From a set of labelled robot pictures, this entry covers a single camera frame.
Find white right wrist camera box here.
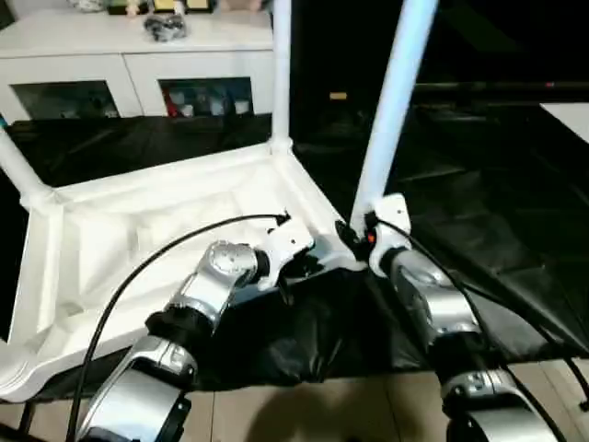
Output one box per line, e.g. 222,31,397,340
367,192,411,277

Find long black metal bar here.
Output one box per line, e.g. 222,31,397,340
411,80,589,105

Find white flat sheet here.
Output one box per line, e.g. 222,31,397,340
540,101,589,144

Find black work mat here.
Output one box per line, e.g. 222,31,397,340
0,112,589,392

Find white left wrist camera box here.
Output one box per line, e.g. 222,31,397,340
257,215,317,291

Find black folding table frame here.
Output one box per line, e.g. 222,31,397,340
13,395,47,442

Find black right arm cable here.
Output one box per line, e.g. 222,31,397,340
372,215,589,442

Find white plastic table top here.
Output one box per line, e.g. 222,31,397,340
0,140,372,404

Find white cabinet with glass doors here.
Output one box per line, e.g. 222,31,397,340
0,8,277,123

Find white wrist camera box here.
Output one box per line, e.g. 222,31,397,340
367,192,411,277
257,215,317,291

